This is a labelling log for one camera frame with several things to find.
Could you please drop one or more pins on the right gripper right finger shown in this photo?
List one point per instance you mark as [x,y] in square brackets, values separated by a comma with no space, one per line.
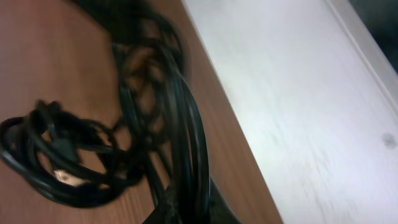
[219,211]

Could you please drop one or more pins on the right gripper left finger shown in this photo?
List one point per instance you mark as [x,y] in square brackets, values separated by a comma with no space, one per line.
[166,212]

